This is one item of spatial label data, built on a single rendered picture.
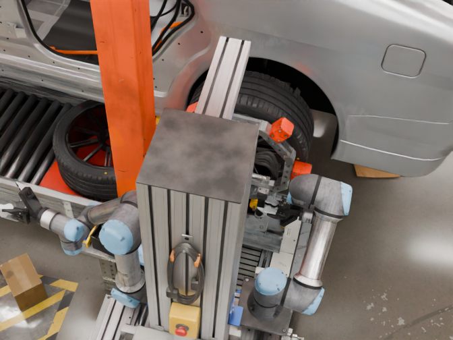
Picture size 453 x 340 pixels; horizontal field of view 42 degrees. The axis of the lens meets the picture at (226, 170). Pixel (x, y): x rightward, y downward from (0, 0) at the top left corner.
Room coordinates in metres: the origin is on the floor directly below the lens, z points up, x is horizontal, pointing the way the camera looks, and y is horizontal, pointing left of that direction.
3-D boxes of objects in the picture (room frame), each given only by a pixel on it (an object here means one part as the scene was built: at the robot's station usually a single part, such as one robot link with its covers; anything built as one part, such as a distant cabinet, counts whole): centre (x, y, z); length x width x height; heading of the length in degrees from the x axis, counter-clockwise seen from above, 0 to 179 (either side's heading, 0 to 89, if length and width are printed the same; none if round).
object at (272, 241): (2.06, -0.14, 0.13); 0.50 x 0.36 x 0.10; 79
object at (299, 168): (1.84, -0.36, 0.85); 0.09 x 0.08 x 0.07; 79
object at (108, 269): (1.59, 0.57, 0.21); 0.10 x 0.10 x 0.42; 79
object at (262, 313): (1.14, -0.21, 0.87); 0.15 x 0.15 x 0.10
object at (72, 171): (2.28, 0.69, 0.39); 0.66 x 0.66 x 0.24
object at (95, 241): (1.58, 0.53, 0.51); 0.20 x 0.14 x 0.13; 71
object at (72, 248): (1.20, 0.57, 1.12); 0.11 x 0.08 x 0.11; 158
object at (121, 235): (1.08, 0.33, 1.19); 0.15 x 0.12 x 0.55; 158
